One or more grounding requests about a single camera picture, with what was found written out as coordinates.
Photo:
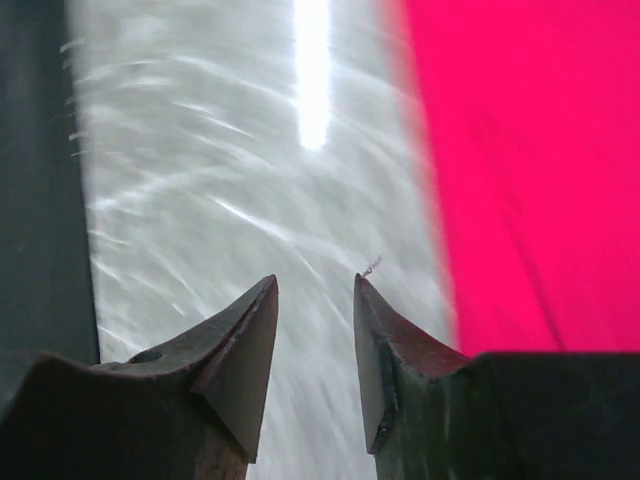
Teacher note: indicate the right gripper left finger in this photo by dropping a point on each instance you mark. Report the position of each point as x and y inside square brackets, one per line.
[189, 408]

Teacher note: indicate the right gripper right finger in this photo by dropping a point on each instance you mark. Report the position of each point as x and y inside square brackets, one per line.
[430, 412]

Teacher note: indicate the pink t shirt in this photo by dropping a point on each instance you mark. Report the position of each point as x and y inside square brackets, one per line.
[530, 132]

